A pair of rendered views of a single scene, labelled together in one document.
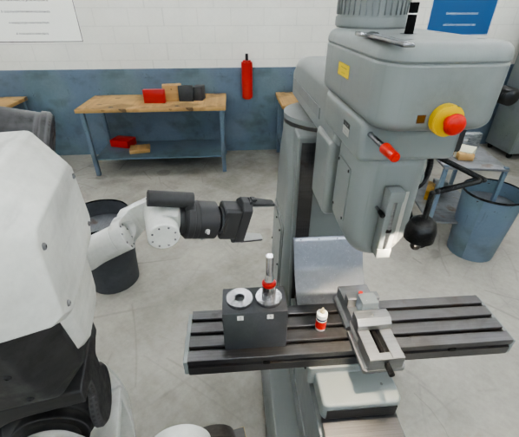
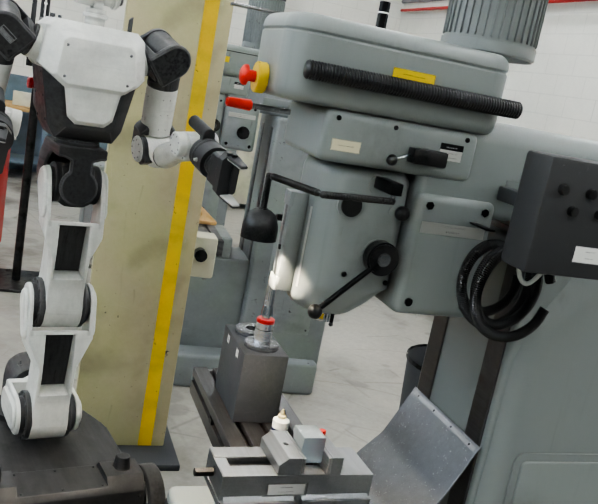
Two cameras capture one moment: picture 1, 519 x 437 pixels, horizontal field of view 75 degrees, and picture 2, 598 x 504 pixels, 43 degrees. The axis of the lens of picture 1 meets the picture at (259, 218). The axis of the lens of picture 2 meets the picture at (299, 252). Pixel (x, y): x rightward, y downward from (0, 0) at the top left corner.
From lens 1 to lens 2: 189 cm
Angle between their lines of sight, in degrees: 70
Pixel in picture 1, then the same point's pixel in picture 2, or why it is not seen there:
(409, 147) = (301, 134)
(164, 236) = (174, 143)
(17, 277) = (54, 45)
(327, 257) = (420, 446)
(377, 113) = not seen: hidden behind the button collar
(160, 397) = not seen: outside the picture
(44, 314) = (52, 66)
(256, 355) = (213, 403)
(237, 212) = (216, 156)
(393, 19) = (454, 36)
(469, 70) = (275, 33)
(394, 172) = (309, 175)
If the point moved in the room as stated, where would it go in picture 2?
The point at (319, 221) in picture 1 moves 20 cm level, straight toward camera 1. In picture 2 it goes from (445, 377) to (365, 364)
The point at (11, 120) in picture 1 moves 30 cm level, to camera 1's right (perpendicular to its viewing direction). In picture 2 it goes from (163, 42) to (172, 42)
